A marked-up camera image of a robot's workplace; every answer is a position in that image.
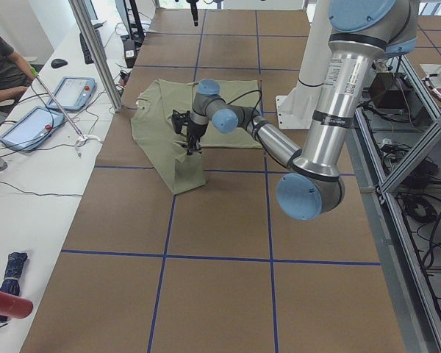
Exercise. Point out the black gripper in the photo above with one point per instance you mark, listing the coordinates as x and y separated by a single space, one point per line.
195 130

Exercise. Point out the olive green long-sleeve shirt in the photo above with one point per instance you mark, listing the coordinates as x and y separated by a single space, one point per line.
152 131

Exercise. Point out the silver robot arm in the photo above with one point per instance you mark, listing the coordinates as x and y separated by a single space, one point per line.
361 32
194 10

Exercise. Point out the black power adapter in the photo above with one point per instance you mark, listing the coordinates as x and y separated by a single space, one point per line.
130 53

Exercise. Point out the blue teach pendant far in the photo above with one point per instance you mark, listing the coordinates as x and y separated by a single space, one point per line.
73 92

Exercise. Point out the blue teach pendant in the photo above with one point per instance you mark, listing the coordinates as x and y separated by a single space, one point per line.
73 92
32 130

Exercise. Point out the black keyboard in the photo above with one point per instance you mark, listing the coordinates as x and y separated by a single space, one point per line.
85 49

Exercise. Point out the black computer mouse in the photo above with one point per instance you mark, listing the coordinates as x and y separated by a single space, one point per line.
58 63

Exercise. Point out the blue teach pendant near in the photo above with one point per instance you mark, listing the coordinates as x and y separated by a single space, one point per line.
32 130

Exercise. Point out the metal rod green tip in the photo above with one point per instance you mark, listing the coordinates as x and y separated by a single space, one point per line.
81 137

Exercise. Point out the seated person in grey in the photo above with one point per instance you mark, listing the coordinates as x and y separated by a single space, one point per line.
15 73

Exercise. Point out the folded dark blue umbrella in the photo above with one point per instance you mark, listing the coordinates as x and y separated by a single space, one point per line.
12 274

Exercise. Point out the red cylinder bottle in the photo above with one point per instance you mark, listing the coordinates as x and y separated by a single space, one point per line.
14 306

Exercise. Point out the aluminium frame column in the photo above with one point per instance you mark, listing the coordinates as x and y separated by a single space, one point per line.
85 25

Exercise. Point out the aluminium truss frame right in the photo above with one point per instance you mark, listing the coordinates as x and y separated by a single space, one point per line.
395 147

